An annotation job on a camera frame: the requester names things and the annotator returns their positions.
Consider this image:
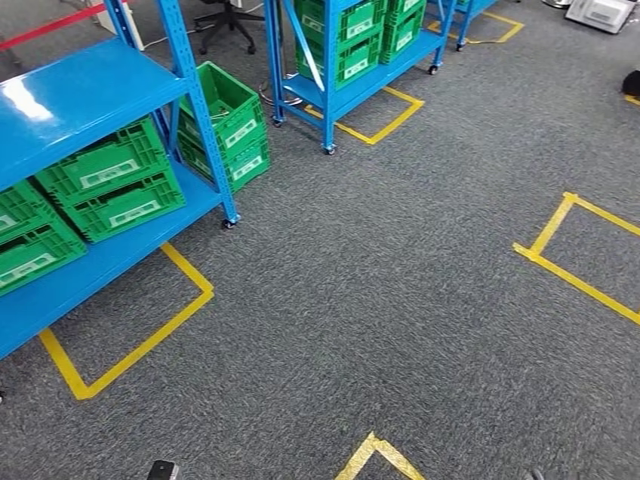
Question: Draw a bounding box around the yellow floor tape square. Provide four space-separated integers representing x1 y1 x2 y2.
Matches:
334 432 427 480
513 192 640 326

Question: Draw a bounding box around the black office chair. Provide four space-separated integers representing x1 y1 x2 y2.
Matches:
193 0 266 56

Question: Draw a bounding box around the black left robot foot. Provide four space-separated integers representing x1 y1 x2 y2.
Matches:
146 460 180 480

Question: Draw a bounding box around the blue metal shelf rack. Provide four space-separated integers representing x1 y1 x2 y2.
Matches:
0 0 241 362
263 0 458 157
427 0 501 53

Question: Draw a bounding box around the red barrier tape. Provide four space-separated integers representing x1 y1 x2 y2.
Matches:
0 0 131 53

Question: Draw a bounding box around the white flat machine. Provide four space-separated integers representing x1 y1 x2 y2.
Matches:
565 0 638 34

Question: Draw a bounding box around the chrome round stand base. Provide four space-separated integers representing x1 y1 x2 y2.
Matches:
259 72 303 109

